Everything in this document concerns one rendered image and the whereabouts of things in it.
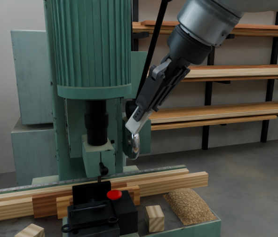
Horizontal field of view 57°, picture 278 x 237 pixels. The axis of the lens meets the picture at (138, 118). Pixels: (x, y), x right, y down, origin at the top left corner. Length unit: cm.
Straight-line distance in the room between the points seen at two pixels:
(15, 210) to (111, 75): 41
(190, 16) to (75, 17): 24
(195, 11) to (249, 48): 339
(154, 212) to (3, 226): 35
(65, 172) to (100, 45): 48
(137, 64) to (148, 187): 38
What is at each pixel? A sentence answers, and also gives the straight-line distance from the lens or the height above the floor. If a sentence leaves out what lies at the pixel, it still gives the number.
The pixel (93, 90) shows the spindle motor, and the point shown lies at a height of 122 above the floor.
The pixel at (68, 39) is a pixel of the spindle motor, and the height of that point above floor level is 132.
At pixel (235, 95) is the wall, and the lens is 376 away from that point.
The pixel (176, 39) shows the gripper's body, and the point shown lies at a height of 132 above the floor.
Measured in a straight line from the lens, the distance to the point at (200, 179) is 81.
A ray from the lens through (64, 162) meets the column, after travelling 87.
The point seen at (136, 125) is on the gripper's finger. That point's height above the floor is 115.
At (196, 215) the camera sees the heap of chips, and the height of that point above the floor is 91.
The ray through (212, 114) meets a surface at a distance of 305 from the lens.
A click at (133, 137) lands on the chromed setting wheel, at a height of 105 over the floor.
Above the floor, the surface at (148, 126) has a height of 106.
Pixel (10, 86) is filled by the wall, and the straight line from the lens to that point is 298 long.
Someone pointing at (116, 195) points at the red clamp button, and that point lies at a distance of 52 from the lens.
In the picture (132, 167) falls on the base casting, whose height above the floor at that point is 80.
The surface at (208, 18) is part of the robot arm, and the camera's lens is 42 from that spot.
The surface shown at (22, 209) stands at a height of 92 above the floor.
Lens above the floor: 130
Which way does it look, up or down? 14 degrees down
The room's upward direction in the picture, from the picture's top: straight up
